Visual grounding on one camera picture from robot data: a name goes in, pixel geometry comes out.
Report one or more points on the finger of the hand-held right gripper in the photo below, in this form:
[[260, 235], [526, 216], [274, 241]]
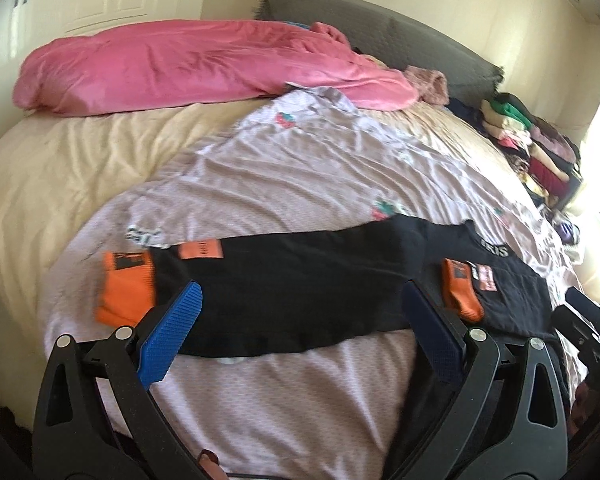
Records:
[[572, 325], [592, 305]]

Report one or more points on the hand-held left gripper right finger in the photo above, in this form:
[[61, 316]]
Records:
[[432, 332]]

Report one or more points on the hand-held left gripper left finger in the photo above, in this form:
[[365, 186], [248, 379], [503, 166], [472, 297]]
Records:
[[172, 330]]

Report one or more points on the black sweater with orange cuffs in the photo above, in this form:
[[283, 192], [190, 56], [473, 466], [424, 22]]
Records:
[[305, 285]]

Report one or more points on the pile of folded clothes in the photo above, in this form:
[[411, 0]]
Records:
[[530, 145]]

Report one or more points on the navy clothes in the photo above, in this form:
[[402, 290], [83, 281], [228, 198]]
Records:
[[465, 115]]

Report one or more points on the person's left hand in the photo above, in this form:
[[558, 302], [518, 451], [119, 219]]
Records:
[[210, 465]]

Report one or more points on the purple striped cloth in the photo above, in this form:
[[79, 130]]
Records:
[[567, 232]]

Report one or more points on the black box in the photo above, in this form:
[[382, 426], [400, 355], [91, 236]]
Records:
[[572, 192]]

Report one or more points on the lilac strawberry print sheet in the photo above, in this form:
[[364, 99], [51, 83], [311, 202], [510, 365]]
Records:
[[290, 180]]

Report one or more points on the cream bed sheet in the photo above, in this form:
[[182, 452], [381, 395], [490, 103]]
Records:
[[55, 170]]

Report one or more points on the pink fuzzy garment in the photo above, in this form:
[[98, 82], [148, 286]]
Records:
[[427, 85]]

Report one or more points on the pink plush blanket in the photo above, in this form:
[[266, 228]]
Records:
[[180, 67]]

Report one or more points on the grey quilted headboard cushion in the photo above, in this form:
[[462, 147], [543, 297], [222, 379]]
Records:
[[380, 35]]

